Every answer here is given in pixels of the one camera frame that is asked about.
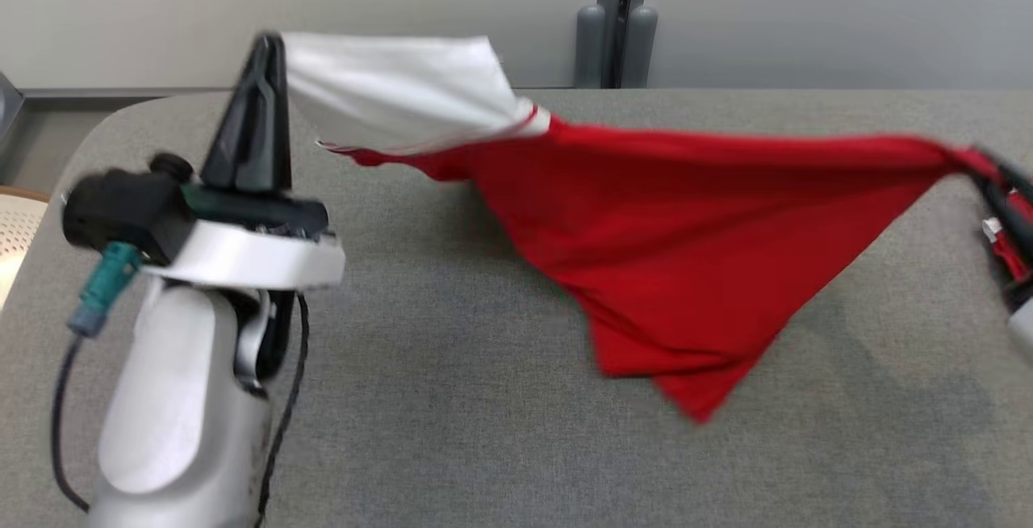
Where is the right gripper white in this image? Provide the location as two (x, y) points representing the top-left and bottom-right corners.
(972, 153), (1033, 355)

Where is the partition panel base rail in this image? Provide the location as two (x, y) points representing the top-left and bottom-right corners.
(16, 87), (235, 102)

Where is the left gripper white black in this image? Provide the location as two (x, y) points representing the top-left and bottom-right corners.
(141, 32), (346, 291)

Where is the thin black camera cable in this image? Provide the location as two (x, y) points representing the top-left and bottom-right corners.
(50, 333), (94, 513)

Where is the braided black arm cable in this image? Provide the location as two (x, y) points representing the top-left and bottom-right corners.
(255, 292), (312, 528)

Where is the red shirt with white sleeves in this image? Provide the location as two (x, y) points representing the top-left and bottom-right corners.
(282, 31), (1002, 424)

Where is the teal cable connector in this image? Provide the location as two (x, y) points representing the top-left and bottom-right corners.
(69, 241), (146, 339)

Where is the grey partition post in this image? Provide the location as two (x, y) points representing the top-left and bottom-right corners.
(575, 0), (659, 91)

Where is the grey metal table leg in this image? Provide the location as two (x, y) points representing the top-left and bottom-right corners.
(0, 72), (25, 145)

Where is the cream perforated laundry basket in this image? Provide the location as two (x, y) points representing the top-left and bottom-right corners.
(0, 186), (51, 311)

